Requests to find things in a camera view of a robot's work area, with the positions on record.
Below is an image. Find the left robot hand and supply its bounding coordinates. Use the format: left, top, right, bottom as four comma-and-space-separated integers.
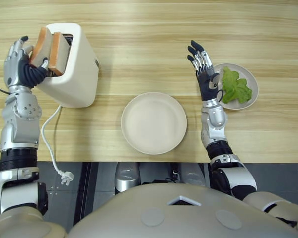
3, 35, 50, 89

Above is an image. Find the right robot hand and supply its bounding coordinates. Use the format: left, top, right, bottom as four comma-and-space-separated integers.
187, 40, 221, 102

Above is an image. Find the bread slice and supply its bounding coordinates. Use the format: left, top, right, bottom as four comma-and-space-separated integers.
29, 26, 53, 69
48, 32, 71, 76

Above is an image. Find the green lettuce leaf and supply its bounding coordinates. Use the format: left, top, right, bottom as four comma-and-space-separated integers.
221, 66, 253, 104

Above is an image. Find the cream round plate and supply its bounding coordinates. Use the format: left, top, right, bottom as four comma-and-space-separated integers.
121, 92, 188, 155
212, 63, 259, 111

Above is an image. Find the cream toaster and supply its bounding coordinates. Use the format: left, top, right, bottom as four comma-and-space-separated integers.
36, 23, 102, 109

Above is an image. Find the robot body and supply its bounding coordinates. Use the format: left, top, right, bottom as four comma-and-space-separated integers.
67, 182, 298, 238

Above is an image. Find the white cord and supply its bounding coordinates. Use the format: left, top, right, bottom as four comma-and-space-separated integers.
41, 104, 75, 186

